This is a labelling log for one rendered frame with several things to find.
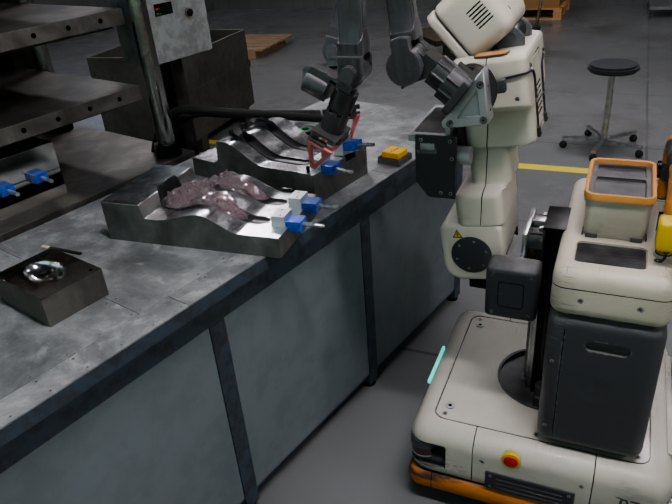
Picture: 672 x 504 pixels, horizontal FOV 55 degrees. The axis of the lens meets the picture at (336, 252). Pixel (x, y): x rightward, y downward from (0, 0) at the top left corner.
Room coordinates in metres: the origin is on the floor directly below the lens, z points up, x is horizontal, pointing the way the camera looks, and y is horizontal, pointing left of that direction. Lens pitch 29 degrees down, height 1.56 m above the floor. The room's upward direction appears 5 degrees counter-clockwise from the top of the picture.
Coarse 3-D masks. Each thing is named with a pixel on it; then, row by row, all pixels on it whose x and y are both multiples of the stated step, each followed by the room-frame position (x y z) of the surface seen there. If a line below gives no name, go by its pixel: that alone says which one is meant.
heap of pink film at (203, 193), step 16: (224, 176) 1.60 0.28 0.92; (240, 176) 1.62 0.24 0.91; (176, 192) 1.58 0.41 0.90; (192, 192) 1.57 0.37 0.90; (208, 192) 1.52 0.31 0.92; (240, 192) 1.56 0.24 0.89; (256, 192) 1.57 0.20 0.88; (176, 208) 1.52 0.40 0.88; (224, 208) 1.46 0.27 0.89; (240, 208) 1.48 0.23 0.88
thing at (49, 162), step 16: (16, 144) 1.92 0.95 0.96; (32, 144) 1.91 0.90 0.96; (48, 144) 1.91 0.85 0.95; (0, 160) 1.79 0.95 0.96; (16, 160) 1.83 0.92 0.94; (32, 160) 1.86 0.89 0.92; (48, 160) 1.90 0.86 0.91; (0, 176) 1.78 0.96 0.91; (16, 176) 1.81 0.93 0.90; (48, 176) 1.89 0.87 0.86; (32, 192) 1.84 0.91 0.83; (48, 192) 1.87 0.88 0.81; (64, 192) 1.91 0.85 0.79; (0, 208) 1.76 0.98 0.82; (16, 208) 1.79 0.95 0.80
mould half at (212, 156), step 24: (288, 120) 2.03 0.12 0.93; (216, 144) 1.87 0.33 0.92; (240, 144) 1.84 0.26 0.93; (264, 144) 1.87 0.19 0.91; (216, 168) 1.88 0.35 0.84; (240, 168) 1.81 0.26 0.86; (264, 168) 1.75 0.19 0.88; (288, 168) 1.71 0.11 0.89; (312, 168) 1.69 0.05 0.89; (360, 168) 1.81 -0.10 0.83; (312, 192) 1.64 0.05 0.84
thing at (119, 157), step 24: (72, 144) 2.42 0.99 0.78; (96, 144) 2.40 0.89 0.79; (120, 144) 2.37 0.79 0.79; (144, 144) 2.35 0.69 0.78; (72, 168) 2.15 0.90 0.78; (96, 168) 2.13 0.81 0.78; (120, 168) 2.11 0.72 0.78; (144, 168) 2.09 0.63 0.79; (72, 192) 1.93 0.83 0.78; (96, 192) 1.91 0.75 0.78; (24, 216) 1.77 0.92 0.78; (48, 216) 1.77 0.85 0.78; (0, 240) 1.65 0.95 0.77
